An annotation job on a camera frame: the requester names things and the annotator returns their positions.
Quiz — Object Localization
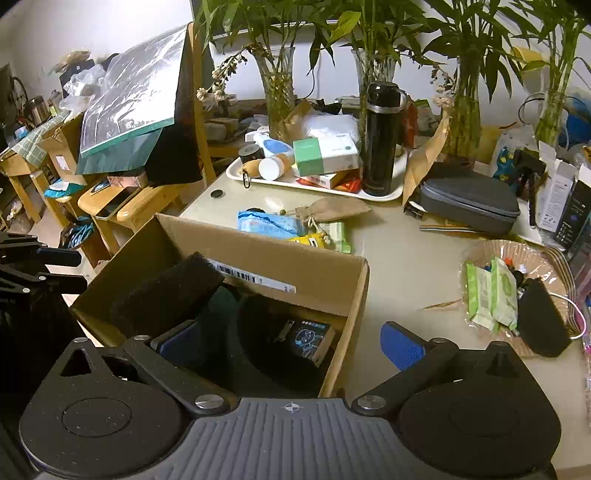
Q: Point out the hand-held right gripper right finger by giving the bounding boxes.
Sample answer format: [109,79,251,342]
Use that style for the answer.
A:
[348,322,539,416]

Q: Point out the grey zip case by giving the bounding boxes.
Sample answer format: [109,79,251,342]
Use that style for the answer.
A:
[418,162,522,236]

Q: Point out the white cable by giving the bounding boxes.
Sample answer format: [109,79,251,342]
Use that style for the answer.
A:
[549,291,588,341]

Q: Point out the brown paper wrap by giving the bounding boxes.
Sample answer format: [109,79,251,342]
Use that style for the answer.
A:
[281,99,315,139]

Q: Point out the small black tripod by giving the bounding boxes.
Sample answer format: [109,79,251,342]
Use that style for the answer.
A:
[512,148,548,227]

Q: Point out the copper pink box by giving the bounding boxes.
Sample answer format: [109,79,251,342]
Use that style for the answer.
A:
[108,170,148,190]

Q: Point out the brown paper bag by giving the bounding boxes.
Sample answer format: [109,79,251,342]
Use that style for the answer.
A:
[402,111,451,206]

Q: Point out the black blue printed packet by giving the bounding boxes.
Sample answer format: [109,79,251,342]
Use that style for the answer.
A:
[274,318,337,368]

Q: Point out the wooden side table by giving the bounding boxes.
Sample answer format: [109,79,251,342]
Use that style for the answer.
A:
[0,148,63,232]

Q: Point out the white stand yellow top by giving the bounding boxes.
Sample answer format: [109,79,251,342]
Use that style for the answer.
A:
[512,45,552,121]

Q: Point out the green white carton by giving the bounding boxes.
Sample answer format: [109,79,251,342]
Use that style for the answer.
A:
[292,134,360,177]

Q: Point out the burlap drawstring pouch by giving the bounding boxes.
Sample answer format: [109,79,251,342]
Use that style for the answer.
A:
[276,198,372,245]

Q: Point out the small cardboard carton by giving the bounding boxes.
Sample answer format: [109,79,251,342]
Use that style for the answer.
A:
[39,115,88,185]

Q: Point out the black printed carton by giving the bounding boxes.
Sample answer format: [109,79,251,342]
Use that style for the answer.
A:
[553,178,591,247]

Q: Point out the white bottle blue label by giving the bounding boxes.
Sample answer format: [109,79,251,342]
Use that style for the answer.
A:
[245,130,295,160]

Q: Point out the clear green plastic bag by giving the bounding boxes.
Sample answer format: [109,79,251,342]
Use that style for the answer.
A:
[76,23,204,185]

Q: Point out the checked cloth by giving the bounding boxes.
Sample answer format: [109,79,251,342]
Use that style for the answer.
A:
[10,115,70,166]

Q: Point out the rainbow ribbon cable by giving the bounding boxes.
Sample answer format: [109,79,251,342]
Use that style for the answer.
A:
[542,247,588,333]

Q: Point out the white plastic bag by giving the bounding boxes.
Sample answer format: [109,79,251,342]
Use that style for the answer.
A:
[300,113,361,144]

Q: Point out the wooden chair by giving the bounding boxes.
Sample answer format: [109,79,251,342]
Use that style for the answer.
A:
[76,21,241,259]

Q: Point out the small colourful trinkets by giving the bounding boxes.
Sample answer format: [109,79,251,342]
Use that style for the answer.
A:
[501,258,529,282]

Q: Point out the white plastic tray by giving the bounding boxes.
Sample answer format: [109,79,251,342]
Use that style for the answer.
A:
[225,148,409,203]

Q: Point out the tan keychain with carabiner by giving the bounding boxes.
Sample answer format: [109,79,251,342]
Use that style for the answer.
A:
[241,159,265,189]

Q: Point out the brown cardboard box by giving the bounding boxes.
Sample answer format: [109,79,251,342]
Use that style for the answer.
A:
[69,213,370,398]

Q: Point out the white tall carton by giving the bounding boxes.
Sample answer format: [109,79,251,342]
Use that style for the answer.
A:
[536,143,578,232]

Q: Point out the dried flower sprig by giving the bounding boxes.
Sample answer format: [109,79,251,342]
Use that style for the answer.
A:
[196,48,247,109]
[433,65,459,110]

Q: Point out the yellow snack packet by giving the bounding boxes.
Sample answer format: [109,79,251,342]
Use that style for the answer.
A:
[287,233,328,249]

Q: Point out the blue tissue packet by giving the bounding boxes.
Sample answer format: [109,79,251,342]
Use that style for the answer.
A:
[237,209,306,239]

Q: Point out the clear ribbed basket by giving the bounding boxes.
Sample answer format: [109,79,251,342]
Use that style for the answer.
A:
[459,239,583,358]

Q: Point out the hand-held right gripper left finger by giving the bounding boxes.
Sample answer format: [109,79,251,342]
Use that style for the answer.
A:
[41,320,232,418]

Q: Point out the metal kettle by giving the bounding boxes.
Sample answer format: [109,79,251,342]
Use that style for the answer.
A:
[25,95,51,126]

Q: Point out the black fabric pouch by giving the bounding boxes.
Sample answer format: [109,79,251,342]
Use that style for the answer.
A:
[516,277,573,358]

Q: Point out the black thermos bottle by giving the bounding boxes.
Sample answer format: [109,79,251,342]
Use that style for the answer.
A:
[361,80,409,198]

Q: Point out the blue plastic bag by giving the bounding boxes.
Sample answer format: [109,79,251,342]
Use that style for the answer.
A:
[566,99,591,148]

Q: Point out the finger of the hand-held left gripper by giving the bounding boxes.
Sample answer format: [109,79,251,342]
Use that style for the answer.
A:
[0,271,88,296]
[0,233,82,268]

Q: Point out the green tissue packet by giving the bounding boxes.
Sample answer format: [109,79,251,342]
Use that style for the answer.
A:
[318,222,352,254]

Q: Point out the red white flat box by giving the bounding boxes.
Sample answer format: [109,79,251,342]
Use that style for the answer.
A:
[295,172,352,189]

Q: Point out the white round jar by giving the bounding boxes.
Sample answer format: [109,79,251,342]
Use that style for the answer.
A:
[257,154,291,181]

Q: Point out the white bag blue print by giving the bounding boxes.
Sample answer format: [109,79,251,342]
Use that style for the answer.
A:
[492,127,539,183]

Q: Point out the black sponge block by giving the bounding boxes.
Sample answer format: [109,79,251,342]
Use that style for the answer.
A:
[111,251,225,339]

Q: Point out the dark smartphone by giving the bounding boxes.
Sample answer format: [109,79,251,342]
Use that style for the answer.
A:
[95,185,148,219]

